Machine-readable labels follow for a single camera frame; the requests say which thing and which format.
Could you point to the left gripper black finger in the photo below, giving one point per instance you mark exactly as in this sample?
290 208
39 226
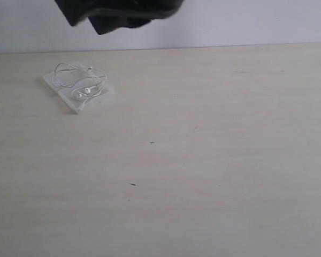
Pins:
76 11
131 14

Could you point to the clear plastic storage case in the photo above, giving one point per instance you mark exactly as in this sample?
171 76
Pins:
79 86

